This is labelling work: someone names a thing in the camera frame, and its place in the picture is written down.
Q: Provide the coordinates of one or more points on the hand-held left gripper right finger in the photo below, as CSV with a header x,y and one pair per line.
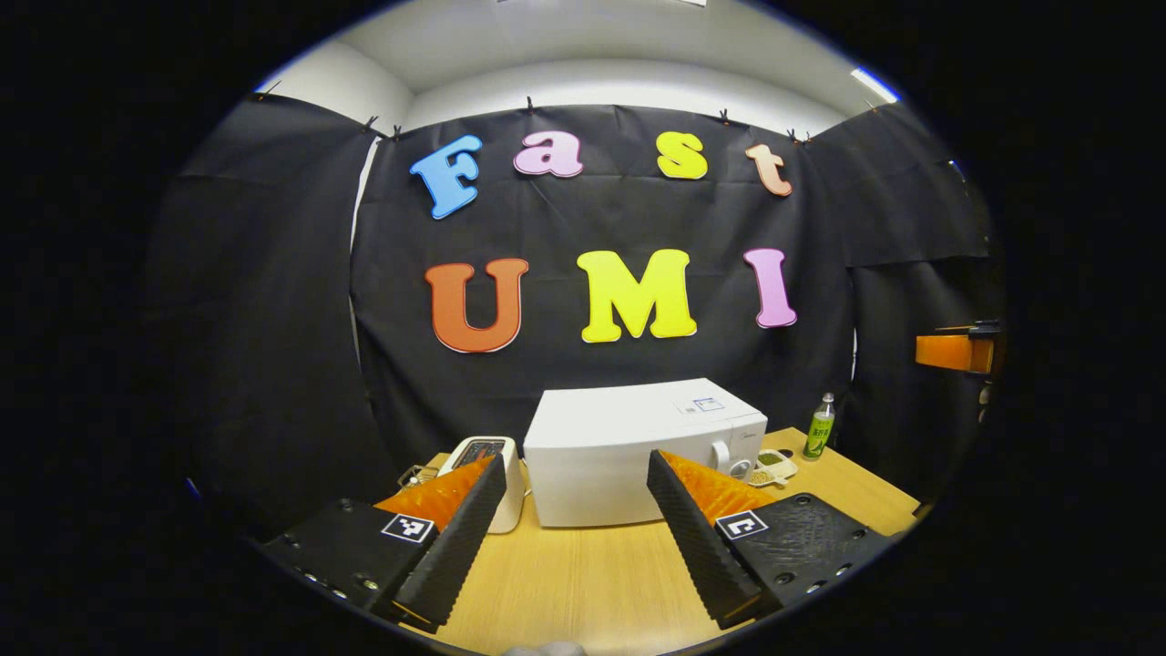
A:
x,y
697,547

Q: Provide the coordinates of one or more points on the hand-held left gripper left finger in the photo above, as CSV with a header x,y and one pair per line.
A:
x,y
455,547

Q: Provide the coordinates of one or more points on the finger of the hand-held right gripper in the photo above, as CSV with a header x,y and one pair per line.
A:
x,y
952,352

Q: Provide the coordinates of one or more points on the white microwave oven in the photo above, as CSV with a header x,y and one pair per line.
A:
x,y
619,437

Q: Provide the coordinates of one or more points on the white toaster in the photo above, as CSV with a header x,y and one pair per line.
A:
x,y
512,501

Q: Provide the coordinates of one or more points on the white divided dish of grains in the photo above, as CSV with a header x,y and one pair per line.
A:
x,y
774,466

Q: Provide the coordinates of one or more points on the green drink bottle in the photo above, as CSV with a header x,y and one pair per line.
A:
x,y
818,437

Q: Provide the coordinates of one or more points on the ceiling light panel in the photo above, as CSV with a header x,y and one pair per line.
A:
x,y
874,84

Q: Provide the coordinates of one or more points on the black backdrop cloth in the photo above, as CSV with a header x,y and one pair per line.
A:
x,y
273,319

